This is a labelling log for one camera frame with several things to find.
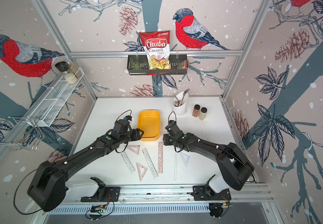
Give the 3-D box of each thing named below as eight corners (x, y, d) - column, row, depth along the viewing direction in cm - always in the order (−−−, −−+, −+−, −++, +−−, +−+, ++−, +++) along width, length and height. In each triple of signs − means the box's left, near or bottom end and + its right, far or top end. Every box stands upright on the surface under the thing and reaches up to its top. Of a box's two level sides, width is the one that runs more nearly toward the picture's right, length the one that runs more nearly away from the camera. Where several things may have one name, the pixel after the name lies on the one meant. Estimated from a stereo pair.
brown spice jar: (192, 117, 109) (194, 109, 101) (192, 112, 112) (194, 104, 104) (198, 117, 109) (201, 109, 101) (197, 112, 112) (199, 104, 104)
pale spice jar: (199, 120, 107) (201, 112, 100) (198, 114, 111) (200, 107, 103) (205, 120, 107) (208, 112, 100) (204, 114, 111) (206, 107, 103)
